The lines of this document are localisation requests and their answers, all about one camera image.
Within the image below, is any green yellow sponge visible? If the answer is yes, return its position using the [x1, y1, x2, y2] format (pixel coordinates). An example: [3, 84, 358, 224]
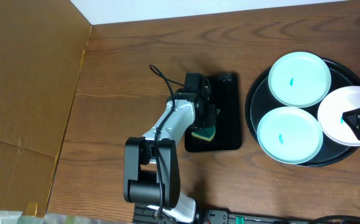
[191, 105, 220, 142]

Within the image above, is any white plate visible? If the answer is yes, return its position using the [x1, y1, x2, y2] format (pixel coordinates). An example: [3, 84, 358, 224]
[317, 86, 360, 146]

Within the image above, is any mint green plate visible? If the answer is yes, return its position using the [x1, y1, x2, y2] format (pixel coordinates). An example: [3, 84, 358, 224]
[267, 52, 331, 108]
[257, 106, 323, 164]

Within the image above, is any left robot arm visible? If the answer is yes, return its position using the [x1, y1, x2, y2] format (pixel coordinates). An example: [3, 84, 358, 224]
[123, 87, 217, 223]

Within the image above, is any black rectangular water tray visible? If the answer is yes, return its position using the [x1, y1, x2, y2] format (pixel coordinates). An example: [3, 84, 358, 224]
[185, 73, 242, 152]

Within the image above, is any brown cardboard panel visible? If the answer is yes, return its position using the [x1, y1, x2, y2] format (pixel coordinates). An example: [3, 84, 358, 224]
[0, 0, 91, 217]

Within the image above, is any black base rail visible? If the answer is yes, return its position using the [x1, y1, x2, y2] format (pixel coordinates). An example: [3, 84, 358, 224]
[132, 205, 360, 224]

